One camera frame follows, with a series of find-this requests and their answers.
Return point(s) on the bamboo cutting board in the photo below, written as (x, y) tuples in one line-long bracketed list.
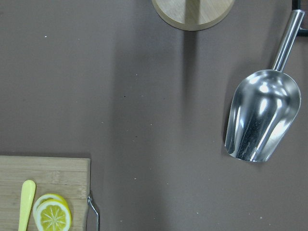
[(68, 177)]

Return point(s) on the wooden mug tree stand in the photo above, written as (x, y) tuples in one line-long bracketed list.
[(193, 15)]

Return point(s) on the metal scoop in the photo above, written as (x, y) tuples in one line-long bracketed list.
[(265, 104)]

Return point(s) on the lower stacked lemon slice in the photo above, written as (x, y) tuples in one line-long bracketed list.
[(46, 197)]

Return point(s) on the yellow plastic knife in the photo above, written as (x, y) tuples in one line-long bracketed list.
[(27, 196)]

